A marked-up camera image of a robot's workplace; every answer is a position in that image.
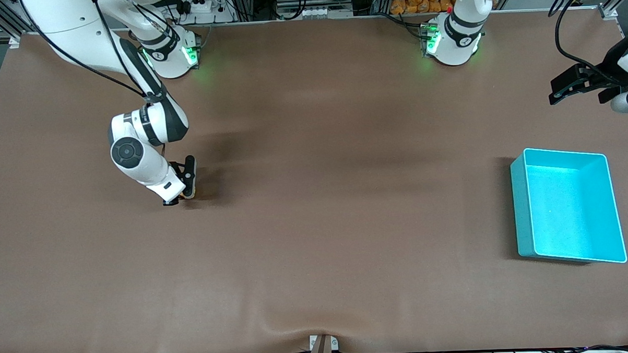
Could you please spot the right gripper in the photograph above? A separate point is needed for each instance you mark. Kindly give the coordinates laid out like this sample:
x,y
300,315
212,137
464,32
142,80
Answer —
x,y
171,202

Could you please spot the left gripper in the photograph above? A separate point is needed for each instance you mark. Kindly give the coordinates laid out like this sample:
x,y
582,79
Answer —
x,y
602,76

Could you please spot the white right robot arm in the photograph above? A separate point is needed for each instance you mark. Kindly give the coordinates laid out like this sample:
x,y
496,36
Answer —
x,y
79,28

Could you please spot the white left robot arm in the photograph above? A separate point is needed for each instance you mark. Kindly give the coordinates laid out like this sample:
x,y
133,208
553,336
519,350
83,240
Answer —
x,y
455,46

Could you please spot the turquoise plastic bin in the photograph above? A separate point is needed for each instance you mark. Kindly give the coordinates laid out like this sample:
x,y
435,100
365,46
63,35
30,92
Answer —
x,y
571,209

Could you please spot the brown table mat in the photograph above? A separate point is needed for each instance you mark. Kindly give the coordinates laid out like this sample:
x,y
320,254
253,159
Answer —
x,y
314,197

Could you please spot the white power strip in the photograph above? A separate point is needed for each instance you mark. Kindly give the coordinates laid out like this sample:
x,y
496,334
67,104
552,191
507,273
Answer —
x,y
203,8

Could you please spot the metal table clamp bracket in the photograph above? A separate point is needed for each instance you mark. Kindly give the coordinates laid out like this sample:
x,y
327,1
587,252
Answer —
x,y
322,351

